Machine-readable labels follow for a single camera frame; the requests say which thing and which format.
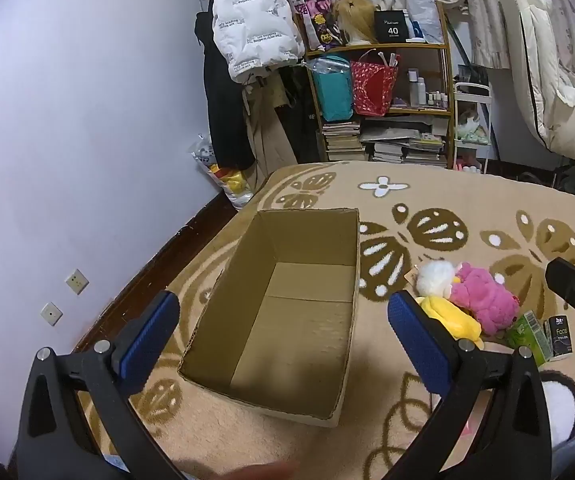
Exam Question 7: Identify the beige hanging coat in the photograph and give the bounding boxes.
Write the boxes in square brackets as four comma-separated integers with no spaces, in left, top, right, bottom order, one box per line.
[242,80,298,176]

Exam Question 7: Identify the purple printed packages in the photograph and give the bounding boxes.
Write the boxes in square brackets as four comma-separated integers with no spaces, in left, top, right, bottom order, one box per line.
[297,0,341,52]

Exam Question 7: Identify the dark hanging garment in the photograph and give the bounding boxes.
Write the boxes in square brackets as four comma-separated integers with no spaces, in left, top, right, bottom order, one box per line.
[280,65,323,163]

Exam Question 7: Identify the black cardboard gift box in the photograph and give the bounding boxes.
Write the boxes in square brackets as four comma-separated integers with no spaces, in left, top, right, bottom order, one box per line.
[373,10,408,43]

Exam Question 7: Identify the blonde wig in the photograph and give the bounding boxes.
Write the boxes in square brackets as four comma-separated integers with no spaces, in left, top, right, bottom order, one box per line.
[332,0,381,45]

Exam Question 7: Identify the red patterned bag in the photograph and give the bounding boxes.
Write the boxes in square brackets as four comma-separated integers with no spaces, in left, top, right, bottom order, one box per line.
[350,50,399,117]

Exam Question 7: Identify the stack of books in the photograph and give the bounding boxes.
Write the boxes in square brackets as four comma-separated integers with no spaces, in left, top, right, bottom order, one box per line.
[322,119,451,167]

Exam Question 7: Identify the teal storage bag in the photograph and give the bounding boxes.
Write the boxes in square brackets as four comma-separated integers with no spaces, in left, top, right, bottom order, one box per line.
[311,56,353,122]

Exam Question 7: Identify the light patterned curtain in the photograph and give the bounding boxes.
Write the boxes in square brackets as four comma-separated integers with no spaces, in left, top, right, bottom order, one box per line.
[262,0,513,68]

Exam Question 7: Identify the group of cosmetic bottles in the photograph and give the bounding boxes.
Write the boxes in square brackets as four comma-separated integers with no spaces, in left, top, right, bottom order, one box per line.
[407,72,449,110]

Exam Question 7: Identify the black tissue packet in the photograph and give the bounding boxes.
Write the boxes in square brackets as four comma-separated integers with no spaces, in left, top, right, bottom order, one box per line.
[545,316,574,362]

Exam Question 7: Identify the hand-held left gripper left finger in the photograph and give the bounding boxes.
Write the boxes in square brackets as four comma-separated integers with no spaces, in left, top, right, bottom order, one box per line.
[14,290,188,480]

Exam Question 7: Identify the green small carton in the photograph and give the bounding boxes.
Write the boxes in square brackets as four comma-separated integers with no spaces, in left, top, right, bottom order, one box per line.
[506,310,554,366]

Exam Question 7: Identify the beige brown patterned blanket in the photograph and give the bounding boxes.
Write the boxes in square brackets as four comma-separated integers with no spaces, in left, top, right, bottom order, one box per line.
[54,160,575,480]

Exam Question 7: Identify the wooden shelf rack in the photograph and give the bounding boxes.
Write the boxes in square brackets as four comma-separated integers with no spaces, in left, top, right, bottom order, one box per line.
[305,2,455,168]

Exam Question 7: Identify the white fluffy plush toy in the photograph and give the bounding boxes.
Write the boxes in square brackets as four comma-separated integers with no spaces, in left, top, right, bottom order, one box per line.
[415,260,461,298]

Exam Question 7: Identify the black hanging coat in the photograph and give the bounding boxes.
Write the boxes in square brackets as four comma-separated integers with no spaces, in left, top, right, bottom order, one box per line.
[194,10,255,171]

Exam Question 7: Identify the clear bag of toys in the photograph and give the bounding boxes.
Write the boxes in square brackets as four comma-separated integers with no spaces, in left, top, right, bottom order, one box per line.
[190,135,255,208]

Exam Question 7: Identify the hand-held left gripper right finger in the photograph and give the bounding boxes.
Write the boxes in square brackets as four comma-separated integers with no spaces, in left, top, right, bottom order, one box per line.
[382,290,553,480]

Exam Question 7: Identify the white metal cart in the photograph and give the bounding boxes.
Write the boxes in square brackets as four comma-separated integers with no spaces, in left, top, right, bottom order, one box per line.
[452,80,493,173]

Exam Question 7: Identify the white plastic bag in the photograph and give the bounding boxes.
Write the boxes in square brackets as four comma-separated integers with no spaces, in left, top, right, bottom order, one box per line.
[405,0,445,43]

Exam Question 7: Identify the white puffer jacket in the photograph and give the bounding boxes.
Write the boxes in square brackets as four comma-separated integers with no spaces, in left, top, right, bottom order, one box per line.
[211,0,305,83]

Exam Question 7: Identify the white padded chair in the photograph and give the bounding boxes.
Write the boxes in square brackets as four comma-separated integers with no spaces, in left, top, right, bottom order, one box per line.
[497,0,575,171]

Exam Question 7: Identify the pink fluffy plush toy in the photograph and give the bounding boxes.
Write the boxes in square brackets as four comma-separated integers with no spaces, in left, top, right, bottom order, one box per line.
[448,261,521,337]

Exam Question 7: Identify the yellow dog plush toy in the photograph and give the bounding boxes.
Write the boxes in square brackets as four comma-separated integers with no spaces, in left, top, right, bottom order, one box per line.
[415,296,485,350]

